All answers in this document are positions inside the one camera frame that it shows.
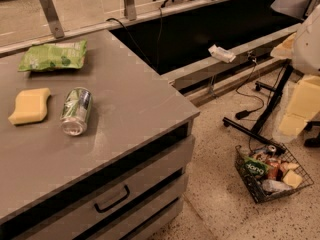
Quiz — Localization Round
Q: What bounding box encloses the middle metal bracket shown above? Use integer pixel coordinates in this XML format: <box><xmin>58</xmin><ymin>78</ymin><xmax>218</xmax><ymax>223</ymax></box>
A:
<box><xmin>124</xmin><ymin>0</ymin><xmax>137</xmax><ymax>21</ymax></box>

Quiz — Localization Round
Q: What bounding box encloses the black cable on table edge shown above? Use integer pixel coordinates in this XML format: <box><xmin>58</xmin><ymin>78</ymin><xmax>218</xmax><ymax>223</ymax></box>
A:
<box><xmin>105</xmin><ymin>7</ymin><xmax>164</xmax><ymax>68</ymax></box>

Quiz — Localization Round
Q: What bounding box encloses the black wire basket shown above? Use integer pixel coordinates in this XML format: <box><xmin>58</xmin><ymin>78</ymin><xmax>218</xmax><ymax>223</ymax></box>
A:
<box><xmin>235</xmin><ymin>145</ymin><xmax>314</xmax><ymax>203</ymax></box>

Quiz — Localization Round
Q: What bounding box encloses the grey monitor panel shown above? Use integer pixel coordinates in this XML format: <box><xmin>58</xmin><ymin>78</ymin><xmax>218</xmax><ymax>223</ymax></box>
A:
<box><xmin>271</xmin><ymin>0</ymin><xmax>310</xmax><ymax>19</ymax></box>

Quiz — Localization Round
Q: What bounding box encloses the left metal bracket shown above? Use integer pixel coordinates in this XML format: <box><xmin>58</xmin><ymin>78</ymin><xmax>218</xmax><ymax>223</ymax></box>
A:
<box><xmin>39</xmin><ymin>0</ymin><xmax>64</xmax><ymax>39</ymax></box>

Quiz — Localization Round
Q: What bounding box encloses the yellow sponge in basket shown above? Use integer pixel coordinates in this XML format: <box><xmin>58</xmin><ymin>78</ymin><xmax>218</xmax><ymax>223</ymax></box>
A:
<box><xmin>282</xmin><ymin>170</ymin><xmax>303</xmax><ymax>189</ymax></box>

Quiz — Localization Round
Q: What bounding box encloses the green chip bag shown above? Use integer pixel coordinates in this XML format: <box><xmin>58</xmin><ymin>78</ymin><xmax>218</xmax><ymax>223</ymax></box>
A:
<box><xmin>18</xmin><ymin>40</ymin><xmax>87</xmax><ymax>72</ymax></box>

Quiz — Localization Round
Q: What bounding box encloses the grey cabinet drawer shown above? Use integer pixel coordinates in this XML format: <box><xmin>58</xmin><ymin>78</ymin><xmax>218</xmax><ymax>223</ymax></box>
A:
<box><xmin>19</xmin><ymin>136</ymin><xmax>195</xmax><ymax>240</ymax></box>

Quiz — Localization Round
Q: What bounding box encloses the green dang snack bag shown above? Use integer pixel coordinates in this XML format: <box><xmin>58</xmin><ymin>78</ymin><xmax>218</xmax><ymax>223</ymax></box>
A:
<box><xmin>244</xmin><ymin>157</ymin><xmax>270</xmax><ymax>179</ymax></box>

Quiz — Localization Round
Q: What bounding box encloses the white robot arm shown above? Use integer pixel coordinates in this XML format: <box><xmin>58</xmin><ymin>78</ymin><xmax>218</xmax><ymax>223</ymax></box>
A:
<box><xmin>271</xmin><ymin>5</ymin><xmax>320</xmax><ymax>142</ymax></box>

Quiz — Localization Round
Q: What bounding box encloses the metal bracket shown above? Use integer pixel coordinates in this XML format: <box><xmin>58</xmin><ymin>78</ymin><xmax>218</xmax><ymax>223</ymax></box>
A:
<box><xmin>39</xmin><ymin>0</ymin><xmax>64</xmax><ymax>39</ymax></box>
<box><xmin>124</xmin><ymin>0</ymin><xmax>137</xmax><ymax>21</ymax></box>

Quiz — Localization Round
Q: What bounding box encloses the black drawer handle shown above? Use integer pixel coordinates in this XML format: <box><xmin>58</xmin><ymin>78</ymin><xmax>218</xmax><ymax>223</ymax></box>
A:
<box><xmin>94</xmin><ymin>185</ymin><xmax>130</xmax><ymax>214</ymax></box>

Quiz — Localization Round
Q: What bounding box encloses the black stand base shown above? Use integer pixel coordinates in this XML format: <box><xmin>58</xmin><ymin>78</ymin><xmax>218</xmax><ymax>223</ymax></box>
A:
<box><xmin>222</xmin><ymin>61</ymin><xmax>293</xmax><ymax>154</ymax></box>

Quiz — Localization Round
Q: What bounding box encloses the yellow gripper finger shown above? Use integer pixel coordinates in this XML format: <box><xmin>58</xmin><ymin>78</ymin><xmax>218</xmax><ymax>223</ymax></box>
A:
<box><xmin>279</xmin><ymin>75</ymin><xmax>320</xmax><ymax>137</ymax></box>
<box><xmin>270</xmin><ymin>33</ymin><xmax>296</xmax><ymax>59</ymax></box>

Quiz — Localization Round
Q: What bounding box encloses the red can in basket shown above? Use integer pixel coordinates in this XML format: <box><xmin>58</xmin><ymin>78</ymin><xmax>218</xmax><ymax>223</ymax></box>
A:
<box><xmin>267</xmin><ymin>160</ymin><xmax>280</xmax><ymax>180</ymax></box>

